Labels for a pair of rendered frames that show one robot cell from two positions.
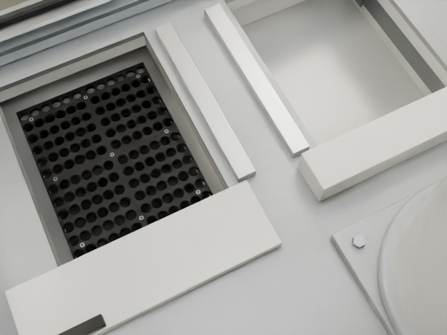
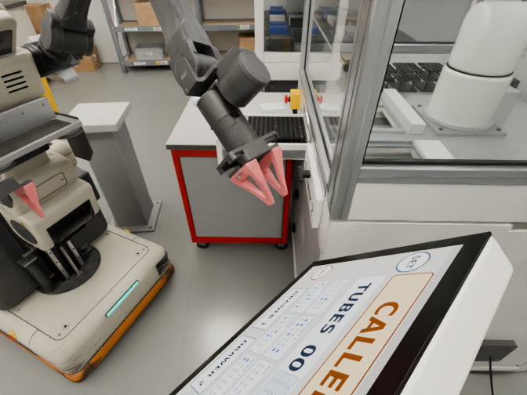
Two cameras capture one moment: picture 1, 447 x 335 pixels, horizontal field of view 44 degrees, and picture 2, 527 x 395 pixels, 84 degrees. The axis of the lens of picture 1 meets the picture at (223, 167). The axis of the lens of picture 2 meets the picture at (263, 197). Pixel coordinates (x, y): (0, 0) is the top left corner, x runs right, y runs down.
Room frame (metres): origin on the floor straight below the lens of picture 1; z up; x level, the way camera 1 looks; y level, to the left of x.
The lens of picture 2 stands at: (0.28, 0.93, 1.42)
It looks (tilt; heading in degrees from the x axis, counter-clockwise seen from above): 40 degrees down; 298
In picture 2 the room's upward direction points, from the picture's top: straight up
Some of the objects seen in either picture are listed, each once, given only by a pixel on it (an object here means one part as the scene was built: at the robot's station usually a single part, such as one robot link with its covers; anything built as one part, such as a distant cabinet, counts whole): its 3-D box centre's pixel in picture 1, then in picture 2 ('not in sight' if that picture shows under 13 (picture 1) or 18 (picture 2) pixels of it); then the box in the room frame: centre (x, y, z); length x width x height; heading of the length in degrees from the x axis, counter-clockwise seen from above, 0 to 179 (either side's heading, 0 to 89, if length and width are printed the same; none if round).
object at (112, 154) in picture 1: (116, 165); not in sight; (0.30, 0.14, 0.87); 0.22 x 0.18 x 0.06; 27
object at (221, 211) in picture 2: not in sight; (241, 173); (1.07, -0.29, 0.38); 0.62 x 0.58 x 0.76; 117
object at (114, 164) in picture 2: not in sight; (118, 172); (1.74, 0.05, 0.38); 0.30 x 0.30 x 0.76; 33
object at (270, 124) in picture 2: not in sight; (275, 133); (0.72, -0.01, 0.87); 0.22 x 0.18 x 0.06; 27
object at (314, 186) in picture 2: not in sight; (311, 182); (0.48, 0.23, 0.87); 0.29 x 0.02 x 0.11; 117
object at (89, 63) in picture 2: not in sight; (58, 38); (5.08, -1.87, 0.42); 0.85 x 0.33 x 0.84; 33
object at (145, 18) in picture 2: not in sight; (153, 12); (3.89, -2.62, 0.72); 0.41 x 0.32 x 0.28; 33
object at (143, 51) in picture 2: not in sight; (150, 52); (4.01, -2.53, 0.22); 0.40 x 0.30 x 0.17; 33
